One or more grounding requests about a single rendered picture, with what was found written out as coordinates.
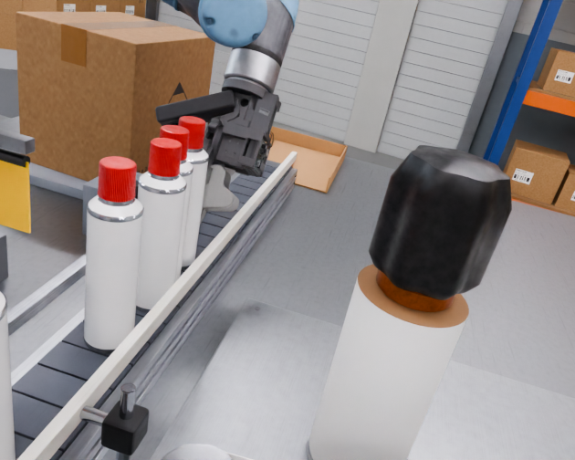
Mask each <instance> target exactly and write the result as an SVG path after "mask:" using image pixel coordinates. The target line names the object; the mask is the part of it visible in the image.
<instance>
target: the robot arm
mask: <svg viewBox="0 0 575 460"><path fill-rule="evenodd" d="M163 2H165V3H166V4H168V5H170V6H172V7H174V9H175V10H176V11H181V12H183V13H185V14H187V15H188V16H190V17H191V18H192V19H193V20H194V21H195V22H196V23H197V24H198V25H199V26H200V27H201V28H202V30H203V31H204V33H205V34H206V35H207V36H208V37H209V38H210V39H211V40H213V41H214V42H216V43H218V44H221V45H223V46H225V47H232V51H231V55H230V58H229V60H228V63H227V67H226V70H225V74H224V79H225V80H224V83H223V86H222V89H221V90H222V92H218V93H215V94H210V95H206V96H202V97H198V98H193V99H186V100H182V101H177V102H174V103H170V104H165V105H161V106H158V107H156V109H155V112H156V118H157V121H158V122H159V123H160V124H161V125H162V126H164V125H177V126H178V123H179V119H180V118H181V117H182V116H193V117H197V118H200V119H202V120H204V121H205V123H206V122H210V121H211V123H209V124H208V125H207V127H206V130H205V132H204V147H203V149H204V150H205V151H206V153H207V154H208V155H209V160H208V165H207V172H206V179H205V186H204V199H203V206H202V213H201V220H200V224H201V222H202V221H203V220H204V217H205V215H206V212H208V211H219V212H232V211H234V210H236V209H237V207H238V205H239V199H238V198H237V197H236V196H235V195H234V194H233V193H232V192H230V190H229V185H230V182H231V175H230V173H229V172H228V171H225V168H228V169H232V170H235V172H236V173H240V174H243V175H246V176H249V175H252V176H255V177H261V178H262V175H263V172H264V170H265V166H266V163H267V157H268V154H269V152H270V148H271V147H272V146H273V142H274V133H273V132H272V131H271V128H272V125H273V122H274V119H275V116H276V113H277V112H279V110H280V107H281V102H280V101H279V96H278V95H276V94H273V93H274V90H275V87H276V84H277V79H278V75H279V72H280V69H281V66H282V63H283V60H284V56H285V54H286V51H287V47H288V42H289V39H290V36H291V33H292V32H293V30H294V28H295V22H296V18H297V14H298V4H299V1H298V0H163ZM246 105H247V106H246ZM245 106H246V107H245ZM270 132H271V133H272V134H273V139H272V134H271V133H270ZM269 134H270V135H271V137H269ZM271 139H272V144H271V143H270V142H271Z"/></svg>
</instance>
